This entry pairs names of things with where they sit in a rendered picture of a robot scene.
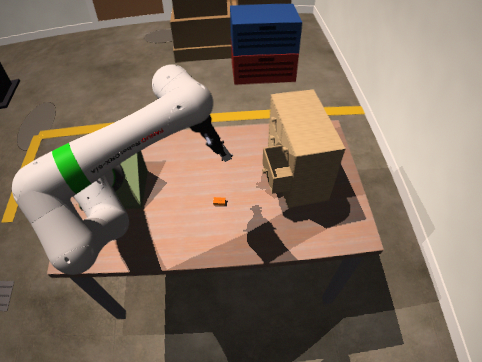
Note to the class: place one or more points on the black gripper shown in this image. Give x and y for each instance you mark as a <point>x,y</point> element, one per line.
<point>207,131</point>

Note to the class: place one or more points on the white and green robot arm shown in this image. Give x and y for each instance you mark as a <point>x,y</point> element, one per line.
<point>43,188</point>

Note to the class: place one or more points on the orange nine-volt battery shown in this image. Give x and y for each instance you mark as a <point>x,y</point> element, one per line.
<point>219,201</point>

